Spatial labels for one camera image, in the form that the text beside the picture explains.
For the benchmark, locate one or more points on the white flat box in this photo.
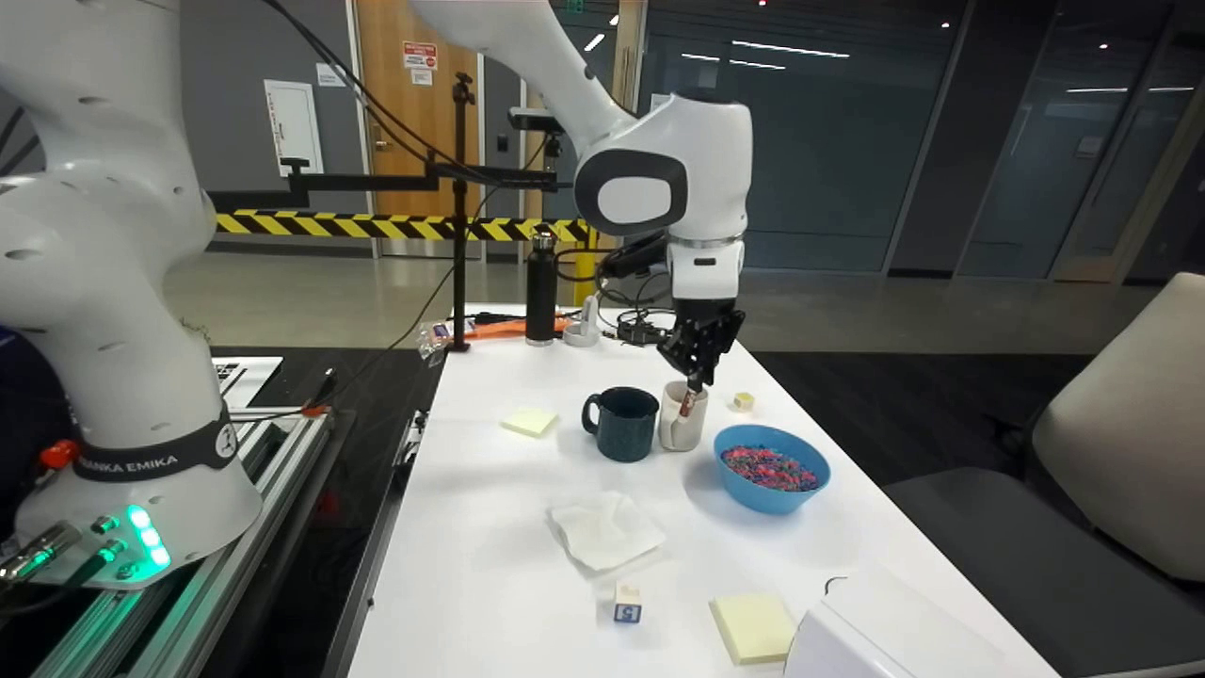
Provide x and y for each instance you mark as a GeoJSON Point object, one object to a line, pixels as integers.
{"type": "Point", "coordinates": [879, 636]}

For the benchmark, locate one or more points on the colourful candies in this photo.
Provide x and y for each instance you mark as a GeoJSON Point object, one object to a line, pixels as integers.
{"type": "Point", "coordinates": [771, 469]}

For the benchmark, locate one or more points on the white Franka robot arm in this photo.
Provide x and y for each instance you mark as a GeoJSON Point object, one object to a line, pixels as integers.
{"type": "Point", "coordinates": [101, 249]}

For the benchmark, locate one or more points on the red white door sign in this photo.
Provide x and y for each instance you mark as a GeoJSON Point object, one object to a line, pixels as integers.
{"type": "Point", "coordinates": [420, 63]}

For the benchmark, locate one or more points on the blue bowl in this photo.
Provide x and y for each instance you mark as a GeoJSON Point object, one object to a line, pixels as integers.
{"type": "Point", "coordinates": [771, 500]}

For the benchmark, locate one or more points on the grey chair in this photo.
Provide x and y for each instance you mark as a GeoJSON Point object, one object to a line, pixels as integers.
{"type": "Point", "coordinates": [1116, 428]}

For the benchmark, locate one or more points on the black camera stand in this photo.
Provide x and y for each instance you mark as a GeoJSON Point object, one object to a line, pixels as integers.
{"type": "Point", "coordinates": [461, 265]}

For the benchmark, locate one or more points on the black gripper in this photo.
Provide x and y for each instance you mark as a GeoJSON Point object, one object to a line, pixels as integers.
{"type": "Point", "coordinates": [707, 317]}

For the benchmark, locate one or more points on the black water bottle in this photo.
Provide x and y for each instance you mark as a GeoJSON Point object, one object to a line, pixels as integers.
{"type": "Point", "coordinates": [542, 288]}

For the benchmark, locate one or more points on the red stop button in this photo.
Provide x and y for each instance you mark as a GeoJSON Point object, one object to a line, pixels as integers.
{"type": "Point", "coordinates": [60, 452]}

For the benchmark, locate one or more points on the small white wall paper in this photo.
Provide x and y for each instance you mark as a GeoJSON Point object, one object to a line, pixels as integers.
{"type": "Point", "coordinates": [334, 76]}

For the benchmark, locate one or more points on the small white cube box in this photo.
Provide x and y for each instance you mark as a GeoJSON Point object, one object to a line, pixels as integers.
{"type": "Point", "coordinates": [627, 608]}

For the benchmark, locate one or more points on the large yellow sticky pad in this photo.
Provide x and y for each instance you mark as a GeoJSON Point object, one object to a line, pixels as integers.
{"type": "Point", "coordinates": [755, 626]}

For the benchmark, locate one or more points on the white paper napkin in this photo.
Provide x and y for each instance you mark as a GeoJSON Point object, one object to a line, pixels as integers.
{"type": "Point", "coordinates": [607, 531]}

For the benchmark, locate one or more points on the red dry-erase marker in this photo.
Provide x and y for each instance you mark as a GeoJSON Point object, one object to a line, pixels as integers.
{"type": "Point", "coordinates": [688, 400]}

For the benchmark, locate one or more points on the white wall panel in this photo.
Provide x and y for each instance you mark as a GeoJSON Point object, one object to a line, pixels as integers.
{"type": "Point", "coordinates": [290, 126]}

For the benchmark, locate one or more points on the cream white cup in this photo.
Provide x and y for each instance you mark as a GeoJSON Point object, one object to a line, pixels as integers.
{"type": "Point", "coordinates": [685, 430]}

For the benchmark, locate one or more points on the small yellow sticky pad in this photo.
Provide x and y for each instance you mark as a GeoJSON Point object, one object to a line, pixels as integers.
{"type": "Point", "coordinates": [528, 422]}

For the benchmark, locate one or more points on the yellow post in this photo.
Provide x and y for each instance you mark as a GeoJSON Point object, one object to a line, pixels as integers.
{"type": "Point", "coordinates": [585, 284]}

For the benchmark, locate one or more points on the dark teal mug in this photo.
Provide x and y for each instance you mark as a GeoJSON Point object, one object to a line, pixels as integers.
{"type": "Point", "coordinates": [627, 435]}

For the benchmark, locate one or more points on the yellow black hazard bar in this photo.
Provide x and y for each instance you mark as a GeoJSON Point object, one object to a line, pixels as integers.
{"type": "Point", "coordinates": [378, 226]}

